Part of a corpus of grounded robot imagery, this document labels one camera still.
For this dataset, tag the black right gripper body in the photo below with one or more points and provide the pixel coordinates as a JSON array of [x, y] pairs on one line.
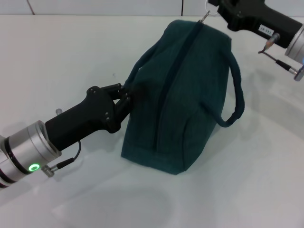
[[251, 16]]

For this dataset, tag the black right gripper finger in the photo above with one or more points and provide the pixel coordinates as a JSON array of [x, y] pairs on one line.
[[215, 2]]

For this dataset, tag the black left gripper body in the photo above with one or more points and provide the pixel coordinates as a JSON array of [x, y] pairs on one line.
[[88, 118]]

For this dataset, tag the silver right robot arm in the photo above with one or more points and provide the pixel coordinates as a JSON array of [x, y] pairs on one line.
[[297, 45]]

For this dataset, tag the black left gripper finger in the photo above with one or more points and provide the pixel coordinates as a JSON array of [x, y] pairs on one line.
[[137, 91], [124, 105]]

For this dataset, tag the dark teal insulated lunch bag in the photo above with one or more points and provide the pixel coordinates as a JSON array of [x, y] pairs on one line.
[[185, 107]]

